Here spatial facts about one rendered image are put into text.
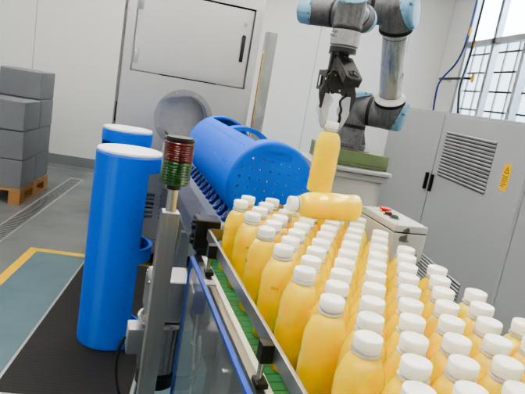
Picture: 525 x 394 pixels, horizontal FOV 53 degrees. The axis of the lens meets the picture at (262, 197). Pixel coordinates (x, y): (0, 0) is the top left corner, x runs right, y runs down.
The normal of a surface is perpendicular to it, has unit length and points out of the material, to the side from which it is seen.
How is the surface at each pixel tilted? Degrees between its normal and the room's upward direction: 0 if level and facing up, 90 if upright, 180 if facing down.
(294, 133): 90
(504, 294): 90
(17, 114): 90
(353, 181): 90
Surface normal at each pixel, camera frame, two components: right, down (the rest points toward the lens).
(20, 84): 0.07, 0.22
